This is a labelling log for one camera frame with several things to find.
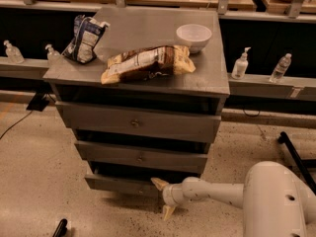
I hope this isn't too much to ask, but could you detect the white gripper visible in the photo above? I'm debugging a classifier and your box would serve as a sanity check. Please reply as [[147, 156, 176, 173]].
[[151, 178, 184, 221]]

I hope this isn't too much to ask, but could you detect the grey bottom drawer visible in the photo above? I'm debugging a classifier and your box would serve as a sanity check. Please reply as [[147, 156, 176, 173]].
[[85, 162, 199, 197]]

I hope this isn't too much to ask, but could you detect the grey drawer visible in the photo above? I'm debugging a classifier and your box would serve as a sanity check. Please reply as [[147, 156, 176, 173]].
[[75, 140, 207, 174], [56, 102, 221, 143], [85, 162, 199, 197]]

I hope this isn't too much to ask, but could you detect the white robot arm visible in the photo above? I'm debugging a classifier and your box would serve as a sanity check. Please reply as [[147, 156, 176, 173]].
[[151, 161, 316, 237]]

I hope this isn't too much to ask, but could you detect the grey middle drawer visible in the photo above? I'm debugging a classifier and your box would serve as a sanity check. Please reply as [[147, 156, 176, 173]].
[[75, 140, 207, 174]]

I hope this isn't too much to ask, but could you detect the grey top drawer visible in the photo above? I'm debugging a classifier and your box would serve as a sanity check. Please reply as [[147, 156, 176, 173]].
[[56, 102, 221, 143]]

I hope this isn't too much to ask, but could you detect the grey drawer cabinet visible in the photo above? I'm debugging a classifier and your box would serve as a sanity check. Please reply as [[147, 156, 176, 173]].
[[42, 6, 231, 183]]

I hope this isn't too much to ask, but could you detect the black object bottom edge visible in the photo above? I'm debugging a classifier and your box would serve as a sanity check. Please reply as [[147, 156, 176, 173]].
[[52, 218, 67, 237]]

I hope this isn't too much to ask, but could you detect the black stand leg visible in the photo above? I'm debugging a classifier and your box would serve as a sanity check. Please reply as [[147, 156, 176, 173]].
[[277, 131, 316, 195]]

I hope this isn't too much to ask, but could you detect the yellow brown chip bag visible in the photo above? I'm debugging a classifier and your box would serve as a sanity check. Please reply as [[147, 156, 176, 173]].
[[101, 45, 196, 84]]

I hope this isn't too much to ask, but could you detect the white pump bottle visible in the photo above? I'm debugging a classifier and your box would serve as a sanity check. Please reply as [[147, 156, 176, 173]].
[[231, 47, 250, 79]]

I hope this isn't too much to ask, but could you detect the black floor box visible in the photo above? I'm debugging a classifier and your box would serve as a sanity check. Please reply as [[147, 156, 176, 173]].
[[27, 93, 49, 112]]

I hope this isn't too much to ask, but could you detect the white bowl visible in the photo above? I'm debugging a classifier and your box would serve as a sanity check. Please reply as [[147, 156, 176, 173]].
[[176, 24, 212, 53]]

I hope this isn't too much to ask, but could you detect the clear pump bottle near cabinet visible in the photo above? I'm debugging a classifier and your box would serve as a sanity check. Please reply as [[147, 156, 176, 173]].
[[45, 43, 60, 63]]

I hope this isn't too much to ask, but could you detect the clear water bottle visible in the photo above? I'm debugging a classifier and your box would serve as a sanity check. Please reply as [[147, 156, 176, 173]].
[[269, 53, 291, 83]]

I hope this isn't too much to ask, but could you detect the blue white snack bag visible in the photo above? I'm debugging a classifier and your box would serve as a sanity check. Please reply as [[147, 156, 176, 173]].
[[62, 15, 110, 64]]

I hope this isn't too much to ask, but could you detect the clear pump bottle far left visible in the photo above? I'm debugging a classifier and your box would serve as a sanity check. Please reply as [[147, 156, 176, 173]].
[[3, 40, 25, 64]]

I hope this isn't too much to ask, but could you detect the black floor cable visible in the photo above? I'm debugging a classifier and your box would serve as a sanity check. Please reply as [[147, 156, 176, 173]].
[[0, 111, 34, 140]]

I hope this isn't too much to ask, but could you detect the grey shelf rail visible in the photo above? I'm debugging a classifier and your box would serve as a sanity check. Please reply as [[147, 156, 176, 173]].
[[0, 56, 316, 102]]

